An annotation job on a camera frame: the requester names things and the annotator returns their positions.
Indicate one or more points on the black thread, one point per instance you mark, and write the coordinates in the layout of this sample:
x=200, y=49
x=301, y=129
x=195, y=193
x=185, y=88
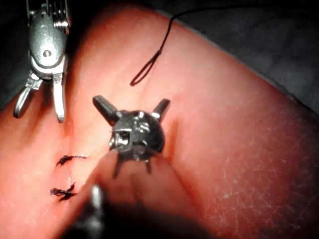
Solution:
x=159, y=49

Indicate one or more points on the dark left arm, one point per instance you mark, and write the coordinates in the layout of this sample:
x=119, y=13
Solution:
x=139, y=199

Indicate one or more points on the tissue pad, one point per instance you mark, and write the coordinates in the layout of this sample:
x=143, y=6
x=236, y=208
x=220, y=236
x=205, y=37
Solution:
x=199, y=124

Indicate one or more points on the right arm needle driver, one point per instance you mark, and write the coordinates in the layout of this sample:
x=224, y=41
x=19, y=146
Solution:
x=47, y=39

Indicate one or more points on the right arm needle driver jaw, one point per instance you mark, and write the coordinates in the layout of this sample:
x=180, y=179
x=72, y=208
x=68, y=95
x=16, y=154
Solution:
x=59, y=99
x=25, y=95

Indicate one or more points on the left arm needle driver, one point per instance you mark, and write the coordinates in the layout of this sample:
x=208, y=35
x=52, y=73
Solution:
x=137, y=133

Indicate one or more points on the black stitching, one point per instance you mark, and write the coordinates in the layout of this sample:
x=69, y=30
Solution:
x=66, y=176

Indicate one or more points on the grey cloth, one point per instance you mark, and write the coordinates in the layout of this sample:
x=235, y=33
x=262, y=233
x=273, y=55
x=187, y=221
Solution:
x=261, y=37

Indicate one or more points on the left arm needle driver jaw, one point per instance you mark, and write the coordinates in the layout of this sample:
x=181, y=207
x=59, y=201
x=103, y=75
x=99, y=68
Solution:
x=161, y=108
x=106, y=109

